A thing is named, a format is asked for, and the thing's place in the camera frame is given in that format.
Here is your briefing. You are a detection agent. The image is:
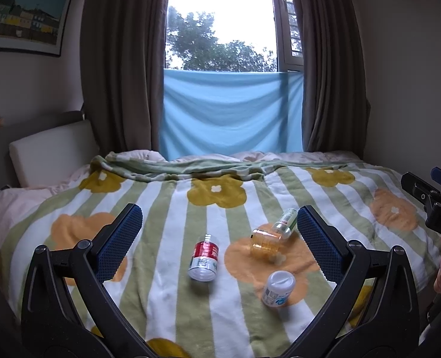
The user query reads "white blue-label plastic cup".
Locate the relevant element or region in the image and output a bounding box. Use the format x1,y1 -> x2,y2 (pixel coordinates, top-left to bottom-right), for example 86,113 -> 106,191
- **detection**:
261,270 -> 296,308

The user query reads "amber transparent plastic cup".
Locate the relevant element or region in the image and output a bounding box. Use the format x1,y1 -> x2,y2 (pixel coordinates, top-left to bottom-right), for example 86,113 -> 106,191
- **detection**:
250,229 -> 282,262

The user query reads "right dark brown curtain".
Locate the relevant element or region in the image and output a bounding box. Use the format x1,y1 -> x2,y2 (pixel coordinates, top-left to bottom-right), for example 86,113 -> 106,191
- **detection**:
293,0 -> 370,157

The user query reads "dark brown curtain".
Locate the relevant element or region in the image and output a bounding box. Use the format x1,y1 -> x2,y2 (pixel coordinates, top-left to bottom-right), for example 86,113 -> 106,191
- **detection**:
80,0 -> 168,154
293,0 -> 370,157

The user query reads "white pillow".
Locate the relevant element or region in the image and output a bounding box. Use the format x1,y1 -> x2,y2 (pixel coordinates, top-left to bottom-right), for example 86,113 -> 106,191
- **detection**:
8,121 -> 99,188

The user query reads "striped floral bed blanket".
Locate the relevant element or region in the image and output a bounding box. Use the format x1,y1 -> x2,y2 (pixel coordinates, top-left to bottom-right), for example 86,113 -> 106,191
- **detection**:
0,153 -> 441,357

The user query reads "dark padded headboard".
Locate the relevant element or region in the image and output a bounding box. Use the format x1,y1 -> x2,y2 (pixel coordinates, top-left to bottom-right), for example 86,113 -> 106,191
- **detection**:
0,109 -> 86,204

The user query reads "blue cloth over window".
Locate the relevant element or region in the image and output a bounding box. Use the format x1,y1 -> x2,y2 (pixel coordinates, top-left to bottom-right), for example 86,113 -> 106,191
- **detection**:
160,70 -> 304,160

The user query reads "window with open shutter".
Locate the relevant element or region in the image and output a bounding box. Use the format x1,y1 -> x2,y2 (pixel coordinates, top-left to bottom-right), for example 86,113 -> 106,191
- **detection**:
166,0 -> 303,72

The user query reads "left dark brown curtain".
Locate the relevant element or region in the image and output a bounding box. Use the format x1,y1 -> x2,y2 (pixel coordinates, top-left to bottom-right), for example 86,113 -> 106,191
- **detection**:
80,0 -> 168,154

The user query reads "framed city picture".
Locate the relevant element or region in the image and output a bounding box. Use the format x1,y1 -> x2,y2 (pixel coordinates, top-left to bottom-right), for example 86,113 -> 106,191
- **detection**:
0,0 -> 72,57

